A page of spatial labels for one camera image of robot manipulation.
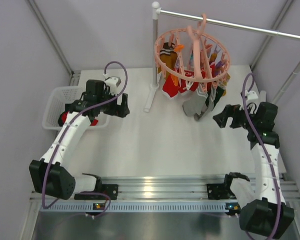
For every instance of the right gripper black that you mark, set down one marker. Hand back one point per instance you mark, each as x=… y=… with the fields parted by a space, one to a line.
x=230 y=111

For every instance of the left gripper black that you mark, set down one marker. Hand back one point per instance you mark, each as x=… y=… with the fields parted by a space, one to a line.
x=121 y=110

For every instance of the grey sock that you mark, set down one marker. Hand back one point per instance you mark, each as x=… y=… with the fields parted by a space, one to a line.
x=194 y=103
x=207 y=107

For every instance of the pink round clip hanger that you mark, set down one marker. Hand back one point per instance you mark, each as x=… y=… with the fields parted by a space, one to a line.
x=194 y=48

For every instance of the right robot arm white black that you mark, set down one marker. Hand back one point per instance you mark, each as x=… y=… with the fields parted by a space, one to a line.
x=263 y=209

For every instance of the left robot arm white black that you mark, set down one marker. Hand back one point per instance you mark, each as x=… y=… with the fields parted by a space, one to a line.
x=49 y=174

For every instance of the red hanging sock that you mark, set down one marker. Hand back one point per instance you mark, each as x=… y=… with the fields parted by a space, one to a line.
x=171 y=87
x=186 y=87

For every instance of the red santa sock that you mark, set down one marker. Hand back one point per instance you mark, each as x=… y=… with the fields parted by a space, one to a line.
x=62 y=118

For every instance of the mustard hanging sock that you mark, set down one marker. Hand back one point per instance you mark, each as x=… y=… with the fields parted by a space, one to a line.
x=167 y=55

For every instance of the white plastic basket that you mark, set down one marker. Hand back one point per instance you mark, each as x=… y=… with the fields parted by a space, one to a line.
x=56 y=105

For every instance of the silver clothes rack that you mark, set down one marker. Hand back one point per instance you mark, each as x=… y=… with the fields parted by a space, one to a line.
x=158 y=80

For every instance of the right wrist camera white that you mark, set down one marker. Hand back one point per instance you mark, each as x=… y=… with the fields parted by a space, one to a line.
x=250 y=97

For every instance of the right black mount plate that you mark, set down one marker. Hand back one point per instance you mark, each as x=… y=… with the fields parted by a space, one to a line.
x=217 y=191

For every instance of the black mount plate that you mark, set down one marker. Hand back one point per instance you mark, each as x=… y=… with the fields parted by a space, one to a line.
x=110 y=190
x=217 y=191

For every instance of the left black mount plate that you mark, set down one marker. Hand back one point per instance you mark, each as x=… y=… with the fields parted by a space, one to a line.
x=110 y=190

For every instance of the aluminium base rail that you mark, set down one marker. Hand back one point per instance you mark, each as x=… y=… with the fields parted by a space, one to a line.
x=156 y=194

